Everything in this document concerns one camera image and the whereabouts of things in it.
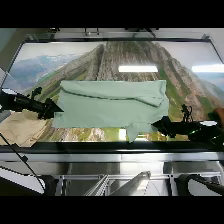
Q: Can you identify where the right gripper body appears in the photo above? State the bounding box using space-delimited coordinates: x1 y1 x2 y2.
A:
151 115 188 139

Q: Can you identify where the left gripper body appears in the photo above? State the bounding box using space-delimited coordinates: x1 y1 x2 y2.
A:
37 98 65 121

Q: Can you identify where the pale green T-shirt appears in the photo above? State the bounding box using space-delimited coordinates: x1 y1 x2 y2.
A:
51 79 170 144

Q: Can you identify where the beige garment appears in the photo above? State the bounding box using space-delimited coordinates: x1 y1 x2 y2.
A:
0 109 52 148

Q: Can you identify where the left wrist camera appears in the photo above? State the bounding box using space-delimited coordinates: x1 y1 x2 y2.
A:
30 86 44 102

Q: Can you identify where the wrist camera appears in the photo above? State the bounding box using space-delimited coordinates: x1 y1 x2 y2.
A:
30 86 44 102
180 103 195 124

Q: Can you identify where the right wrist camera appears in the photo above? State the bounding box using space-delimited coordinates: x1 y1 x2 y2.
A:
180 103 195 124

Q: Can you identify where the black cable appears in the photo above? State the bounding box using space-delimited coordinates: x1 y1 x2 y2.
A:
0 132 47 194

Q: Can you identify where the silver frame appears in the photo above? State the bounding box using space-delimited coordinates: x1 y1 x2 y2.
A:
0 27 224 197

